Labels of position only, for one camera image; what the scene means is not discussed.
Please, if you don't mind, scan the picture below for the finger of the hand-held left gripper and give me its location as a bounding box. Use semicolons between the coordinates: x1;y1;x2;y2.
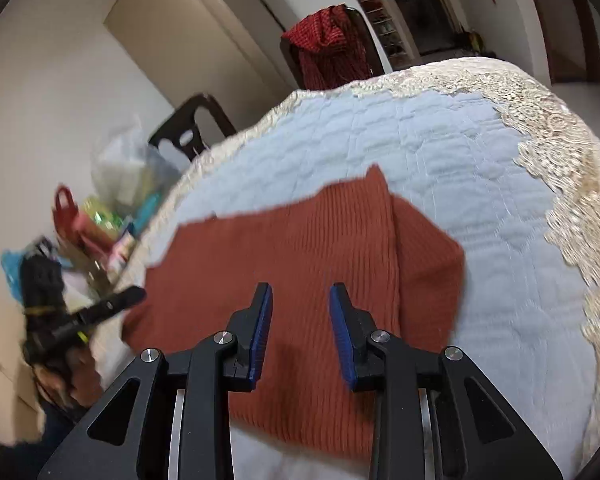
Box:
77;286;147;332

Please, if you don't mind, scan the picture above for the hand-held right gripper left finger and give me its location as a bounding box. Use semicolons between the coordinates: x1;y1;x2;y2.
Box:
37;282;273;480

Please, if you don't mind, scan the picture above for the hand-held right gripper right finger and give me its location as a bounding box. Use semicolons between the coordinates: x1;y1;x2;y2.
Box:
329;282;565;480

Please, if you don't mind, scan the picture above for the rust red knit sweater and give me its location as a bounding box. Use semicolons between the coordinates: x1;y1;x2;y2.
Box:
120;165;467;461

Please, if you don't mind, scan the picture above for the person's left hand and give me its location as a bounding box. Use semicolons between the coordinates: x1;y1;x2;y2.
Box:
35;342;106;411

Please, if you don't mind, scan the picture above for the pink gift bag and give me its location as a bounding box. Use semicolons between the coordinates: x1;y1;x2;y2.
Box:
75;212;126;258

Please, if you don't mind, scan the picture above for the red gift bag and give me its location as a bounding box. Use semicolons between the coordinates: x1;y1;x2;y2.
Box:
52;185;88;251

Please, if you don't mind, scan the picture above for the green leaf-print box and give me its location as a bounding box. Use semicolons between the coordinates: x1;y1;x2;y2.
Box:
82;197;123;231

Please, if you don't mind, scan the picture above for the teal packet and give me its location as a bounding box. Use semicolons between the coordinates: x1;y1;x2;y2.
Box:
130;194;161;236

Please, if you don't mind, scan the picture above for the white plastic bag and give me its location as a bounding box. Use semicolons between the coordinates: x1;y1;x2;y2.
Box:
91;120;181;206

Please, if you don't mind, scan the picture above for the dark wooden chair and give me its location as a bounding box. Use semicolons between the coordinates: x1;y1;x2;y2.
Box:
280;6;385;91
147;92;238;173

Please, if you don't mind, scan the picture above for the light blue quilted lace-edged cover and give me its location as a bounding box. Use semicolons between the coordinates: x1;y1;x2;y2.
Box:
125;57;600;480

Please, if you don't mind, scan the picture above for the beige cabinet door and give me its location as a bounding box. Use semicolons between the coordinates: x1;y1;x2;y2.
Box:
104;0;301;106

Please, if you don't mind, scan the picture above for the red checked garment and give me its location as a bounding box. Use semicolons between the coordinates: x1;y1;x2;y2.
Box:
281;5;371;91

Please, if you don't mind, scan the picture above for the brown wooden door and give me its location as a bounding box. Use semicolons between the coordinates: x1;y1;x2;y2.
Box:
517;0;600;86

